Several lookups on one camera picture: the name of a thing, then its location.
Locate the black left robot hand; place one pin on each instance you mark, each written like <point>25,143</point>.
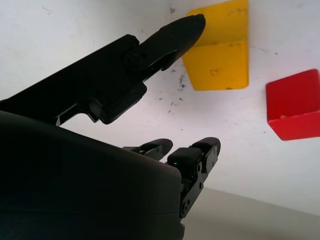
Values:
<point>75,187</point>

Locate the yellow cube block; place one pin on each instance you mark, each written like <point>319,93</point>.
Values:
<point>222,67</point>

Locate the red cube block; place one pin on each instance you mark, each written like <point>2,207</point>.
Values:
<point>292,100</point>

